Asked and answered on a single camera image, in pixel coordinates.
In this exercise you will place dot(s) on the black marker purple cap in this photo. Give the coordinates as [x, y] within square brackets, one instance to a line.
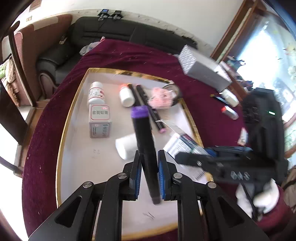
[146, 149]

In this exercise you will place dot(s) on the maroon bed cover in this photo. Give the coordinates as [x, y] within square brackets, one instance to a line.
[39, 174]

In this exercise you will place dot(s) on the black marker in tray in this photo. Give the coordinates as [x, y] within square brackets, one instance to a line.
[136, 97]

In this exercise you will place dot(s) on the small white bottle orange cap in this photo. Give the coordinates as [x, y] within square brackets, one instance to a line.
[126, 96]

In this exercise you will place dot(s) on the white gloved hand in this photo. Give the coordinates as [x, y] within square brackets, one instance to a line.
[255, 205]

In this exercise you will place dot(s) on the gold-rimmed white tray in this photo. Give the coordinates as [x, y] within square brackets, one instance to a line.
[82, 158]

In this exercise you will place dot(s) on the maroon armchair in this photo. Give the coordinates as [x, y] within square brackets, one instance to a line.
[34, 40]

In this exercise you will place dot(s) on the grey medicine box red ends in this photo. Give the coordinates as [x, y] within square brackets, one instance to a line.
[229, 112]

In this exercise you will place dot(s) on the pink fluffy item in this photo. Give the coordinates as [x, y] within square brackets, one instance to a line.
[160, 98]

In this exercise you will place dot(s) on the black clips on sofa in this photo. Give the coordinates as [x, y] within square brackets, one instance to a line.
[104, 14]

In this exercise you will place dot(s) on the round tape roll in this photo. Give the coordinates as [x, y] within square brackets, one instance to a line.
[175, 93]

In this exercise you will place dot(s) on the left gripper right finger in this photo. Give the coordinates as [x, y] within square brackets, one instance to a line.
[205, 212]

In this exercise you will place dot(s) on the white pill bottle red label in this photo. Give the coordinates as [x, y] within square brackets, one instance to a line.
[126, 146]

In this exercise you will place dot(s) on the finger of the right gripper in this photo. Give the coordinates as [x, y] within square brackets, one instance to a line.
[206, 162]
[228, 151]

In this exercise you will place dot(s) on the black gold lipstick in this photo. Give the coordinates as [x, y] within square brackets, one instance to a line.
[219, 98]

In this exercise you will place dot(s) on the white bottle pink label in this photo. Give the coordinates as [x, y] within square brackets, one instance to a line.
[96, 94]

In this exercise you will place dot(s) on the white blue medicine box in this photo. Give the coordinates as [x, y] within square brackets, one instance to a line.
[184, 143]

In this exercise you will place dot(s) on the long white orange medicine box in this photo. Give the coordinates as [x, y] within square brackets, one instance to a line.
[242, 141]

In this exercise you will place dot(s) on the small white cardboard box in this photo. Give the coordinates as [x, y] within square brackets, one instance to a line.
[230, 97]

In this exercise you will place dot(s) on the black sofa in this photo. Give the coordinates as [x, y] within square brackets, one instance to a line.
[54, 64]

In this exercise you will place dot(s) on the large grey shoe box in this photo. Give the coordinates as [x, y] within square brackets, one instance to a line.
[198, 66]

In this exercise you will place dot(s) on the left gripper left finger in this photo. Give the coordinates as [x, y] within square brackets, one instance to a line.
[93, 211]

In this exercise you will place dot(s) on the black marker pink cap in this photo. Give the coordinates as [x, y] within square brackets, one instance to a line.
[153, 112]

